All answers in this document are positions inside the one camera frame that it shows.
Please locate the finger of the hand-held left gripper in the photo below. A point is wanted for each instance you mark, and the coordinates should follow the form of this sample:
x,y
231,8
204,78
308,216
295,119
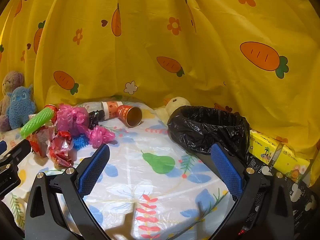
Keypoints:
x,y
2,147
17,153

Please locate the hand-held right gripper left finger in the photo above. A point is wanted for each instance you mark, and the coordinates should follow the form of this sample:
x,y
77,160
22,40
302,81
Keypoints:
x,y
93,170

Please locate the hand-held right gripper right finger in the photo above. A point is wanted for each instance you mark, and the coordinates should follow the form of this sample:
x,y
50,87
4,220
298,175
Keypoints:
x,y
226,170

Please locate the blue mesh net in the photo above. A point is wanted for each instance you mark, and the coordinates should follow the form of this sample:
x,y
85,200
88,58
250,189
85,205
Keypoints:
x,y
81,142

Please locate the green foam net sleeve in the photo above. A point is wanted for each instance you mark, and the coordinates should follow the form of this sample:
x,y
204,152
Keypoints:
x,y
35,123

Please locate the red crinkled plastic wrapper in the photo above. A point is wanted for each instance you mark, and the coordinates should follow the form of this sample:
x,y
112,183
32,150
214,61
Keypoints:
x,y
60,150

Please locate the trash bin with black bag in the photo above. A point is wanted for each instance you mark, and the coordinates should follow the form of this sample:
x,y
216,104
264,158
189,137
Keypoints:
x,y
190,135

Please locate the small black plastic bag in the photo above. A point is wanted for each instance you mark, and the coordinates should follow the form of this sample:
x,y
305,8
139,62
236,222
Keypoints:
x,y
94,118

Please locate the white orange paper cup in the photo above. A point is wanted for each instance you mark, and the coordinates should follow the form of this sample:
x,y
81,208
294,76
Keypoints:
x,y
112,108

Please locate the red paper cup gold inside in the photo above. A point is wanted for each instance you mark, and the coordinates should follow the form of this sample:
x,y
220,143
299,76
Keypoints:
x,y
133,116

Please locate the blue plush monster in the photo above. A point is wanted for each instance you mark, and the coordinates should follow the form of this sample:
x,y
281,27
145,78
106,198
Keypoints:
x,y
20,105

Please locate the floral plastic tablecloth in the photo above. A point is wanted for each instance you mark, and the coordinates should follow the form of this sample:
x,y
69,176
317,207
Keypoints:
x,y
150,142

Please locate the purple teddy bear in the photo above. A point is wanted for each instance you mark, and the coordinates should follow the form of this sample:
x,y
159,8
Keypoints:
x,y
11,82

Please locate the yellow duck plush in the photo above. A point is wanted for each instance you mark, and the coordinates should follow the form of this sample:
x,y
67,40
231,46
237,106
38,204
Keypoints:
x,y
177,103

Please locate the yellow carrot print curtain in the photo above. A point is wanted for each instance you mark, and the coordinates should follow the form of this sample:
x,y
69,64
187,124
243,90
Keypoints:
x,y
175,30

